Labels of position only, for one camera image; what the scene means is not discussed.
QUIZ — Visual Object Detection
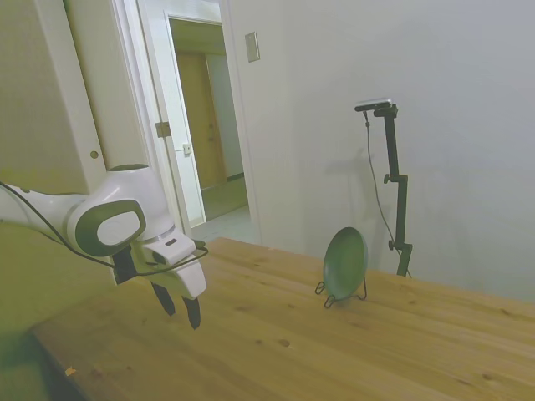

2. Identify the brown wooden door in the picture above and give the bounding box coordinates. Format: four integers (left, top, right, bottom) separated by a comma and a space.
174, 50, 230, 191

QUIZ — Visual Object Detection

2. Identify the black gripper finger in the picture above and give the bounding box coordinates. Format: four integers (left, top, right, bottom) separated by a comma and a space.
150, 281, 176, 317
182, 295, 203, 332

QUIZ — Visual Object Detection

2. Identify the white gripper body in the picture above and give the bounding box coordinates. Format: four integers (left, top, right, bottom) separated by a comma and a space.
133, 234, 209, 301

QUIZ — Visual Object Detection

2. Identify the white door frame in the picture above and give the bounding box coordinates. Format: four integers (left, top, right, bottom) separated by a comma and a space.
112, 0, 263, 246

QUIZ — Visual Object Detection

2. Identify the grey wall switch plate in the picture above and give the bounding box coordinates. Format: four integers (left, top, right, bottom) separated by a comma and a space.
244, 31, 261, 64

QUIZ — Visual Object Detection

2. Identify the black wire plate stand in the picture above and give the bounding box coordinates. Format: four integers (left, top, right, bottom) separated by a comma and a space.
314, 275, 369, 311

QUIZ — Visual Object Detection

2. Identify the grey exterior camera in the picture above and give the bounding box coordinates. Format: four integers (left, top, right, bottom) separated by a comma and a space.
354, 97, 395, 114

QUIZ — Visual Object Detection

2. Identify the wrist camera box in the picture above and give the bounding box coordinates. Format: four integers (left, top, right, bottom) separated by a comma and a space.
113, 249, 137, 287

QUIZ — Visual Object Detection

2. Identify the black jointed camera stand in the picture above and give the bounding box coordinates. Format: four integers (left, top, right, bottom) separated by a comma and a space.
372, 104, 415, 277

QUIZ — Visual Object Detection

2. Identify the green round plate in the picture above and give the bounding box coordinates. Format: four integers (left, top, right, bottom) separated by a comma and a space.
323, 226, 369, 302

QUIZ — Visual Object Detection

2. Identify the white open door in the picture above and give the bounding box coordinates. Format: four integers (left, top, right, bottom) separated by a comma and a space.
137, 0, 208, 231

